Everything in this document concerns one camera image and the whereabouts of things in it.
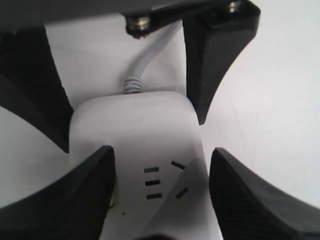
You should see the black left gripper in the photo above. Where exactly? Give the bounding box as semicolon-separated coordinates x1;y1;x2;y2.
0;0;240;37

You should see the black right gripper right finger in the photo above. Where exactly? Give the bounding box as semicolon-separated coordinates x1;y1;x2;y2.
209;148;320;240

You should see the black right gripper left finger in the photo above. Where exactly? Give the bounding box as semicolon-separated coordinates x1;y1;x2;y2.
0;146;116;240

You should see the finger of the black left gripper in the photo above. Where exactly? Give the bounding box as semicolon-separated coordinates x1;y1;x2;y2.
182;0;261;125
0;27;74;153

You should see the white five-outlet power strip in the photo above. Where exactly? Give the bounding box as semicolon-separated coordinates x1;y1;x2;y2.
69;91;221;240

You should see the white power cord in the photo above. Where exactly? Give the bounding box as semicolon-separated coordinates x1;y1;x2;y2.
122;23;182;95

